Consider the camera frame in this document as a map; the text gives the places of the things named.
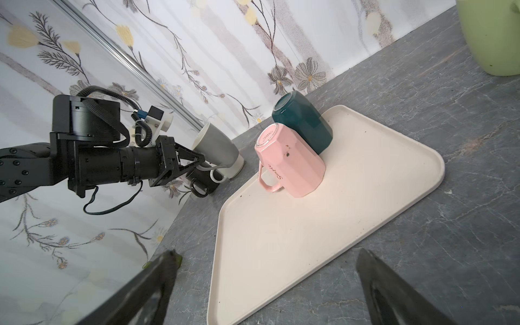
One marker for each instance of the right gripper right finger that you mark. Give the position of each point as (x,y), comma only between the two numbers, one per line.
(389,298)

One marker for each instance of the pink mug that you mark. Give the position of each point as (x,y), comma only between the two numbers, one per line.
(287,161)

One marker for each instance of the white mug red inside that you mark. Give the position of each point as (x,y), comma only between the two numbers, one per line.
(222,174)

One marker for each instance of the light green mug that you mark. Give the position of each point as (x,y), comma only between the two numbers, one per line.
(491,30)

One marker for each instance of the dark green mug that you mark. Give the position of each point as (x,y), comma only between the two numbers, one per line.
(295,111)

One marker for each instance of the grey mug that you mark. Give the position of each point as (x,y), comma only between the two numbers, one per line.
(216,147)

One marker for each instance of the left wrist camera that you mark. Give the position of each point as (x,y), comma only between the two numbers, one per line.
(156,122)

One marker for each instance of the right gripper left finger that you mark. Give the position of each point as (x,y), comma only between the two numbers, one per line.
(144,299)

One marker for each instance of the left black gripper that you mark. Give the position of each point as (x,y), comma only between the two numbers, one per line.
(170,155)

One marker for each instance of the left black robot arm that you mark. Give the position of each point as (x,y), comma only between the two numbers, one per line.
(98,137)

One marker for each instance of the black mug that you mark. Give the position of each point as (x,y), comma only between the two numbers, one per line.
(200,183)

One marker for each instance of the beige plastic tray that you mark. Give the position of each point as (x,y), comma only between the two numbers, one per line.
(266,243)

